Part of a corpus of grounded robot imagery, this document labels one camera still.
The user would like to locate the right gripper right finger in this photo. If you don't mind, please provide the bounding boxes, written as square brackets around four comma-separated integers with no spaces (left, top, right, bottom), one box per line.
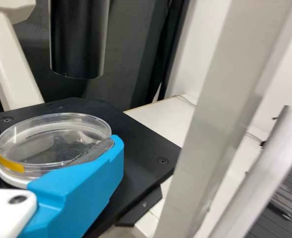
[18,134,125,238]

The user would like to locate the petri dish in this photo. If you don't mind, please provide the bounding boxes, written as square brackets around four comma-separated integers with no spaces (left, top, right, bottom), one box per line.
[0,112,113,189]

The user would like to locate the cream microscope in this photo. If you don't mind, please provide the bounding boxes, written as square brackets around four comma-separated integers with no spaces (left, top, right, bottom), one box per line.
[0,0,183,238]

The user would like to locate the white pipette stand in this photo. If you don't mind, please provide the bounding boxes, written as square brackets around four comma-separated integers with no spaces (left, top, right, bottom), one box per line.
[155,0,292,238]

